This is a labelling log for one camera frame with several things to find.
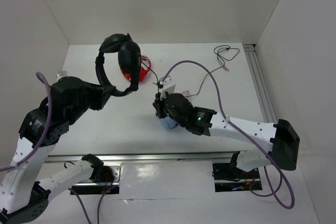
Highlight black headset with microphone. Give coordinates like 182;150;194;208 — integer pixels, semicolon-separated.
95;34;141;96

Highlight black headset cable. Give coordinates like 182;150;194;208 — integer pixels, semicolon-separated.
141;46;240;96

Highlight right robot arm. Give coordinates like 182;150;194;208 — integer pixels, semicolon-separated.
153;93;300;178

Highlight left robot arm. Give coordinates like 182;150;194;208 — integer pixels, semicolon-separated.
1;72;116;223

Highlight pink blue cat-ear headphones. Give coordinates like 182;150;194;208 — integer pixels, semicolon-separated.
155;90;191;130

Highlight red headphones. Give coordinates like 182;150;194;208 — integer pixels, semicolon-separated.
120;55;151;82

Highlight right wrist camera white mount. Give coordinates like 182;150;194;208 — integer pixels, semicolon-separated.
158;75;176;100

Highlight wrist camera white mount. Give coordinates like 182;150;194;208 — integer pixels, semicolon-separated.
158;75;176;100
57;70;68;80

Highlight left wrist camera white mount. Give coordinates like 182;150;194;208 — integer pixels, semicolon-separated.
57;70;68;80

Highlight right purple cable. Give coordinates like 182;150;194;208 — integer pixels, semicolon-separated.
160;60;295;210

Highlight purple cable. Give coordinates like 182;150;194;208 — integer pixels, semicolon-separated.
0;71;53;172
160;60;295;210

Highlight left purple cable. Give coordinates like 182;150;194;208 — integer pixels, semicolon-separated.
0;71;53;172

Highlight aluminium front rail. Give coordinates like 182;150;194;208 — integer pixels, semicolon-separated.
47;151;237;163

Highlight aluminium rail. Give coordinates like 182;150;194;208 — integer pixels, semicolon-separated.
47;151;237;163
243;44;277;123

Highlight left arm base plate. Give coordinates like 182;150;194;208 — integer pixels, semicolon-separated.
71;162;122;195

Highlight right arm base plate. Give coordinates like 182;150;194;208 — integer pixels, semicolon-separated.
212;163;263;193

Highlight aluminium right side rail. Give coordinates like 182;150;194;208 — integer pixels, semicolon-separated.
243;44;277;123

